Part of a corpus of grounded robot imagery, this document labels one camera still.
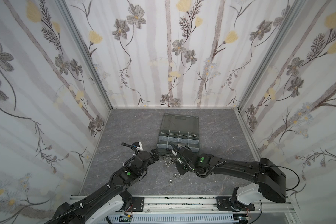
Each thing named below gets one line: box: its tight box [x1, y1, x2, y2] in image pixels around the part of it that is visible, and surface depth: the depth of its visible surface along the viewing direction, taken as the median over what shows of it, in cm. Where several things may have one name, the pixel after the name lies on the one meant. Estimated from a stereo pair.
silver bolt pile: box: [161, 154, 175, 167], surface depth 92 cm
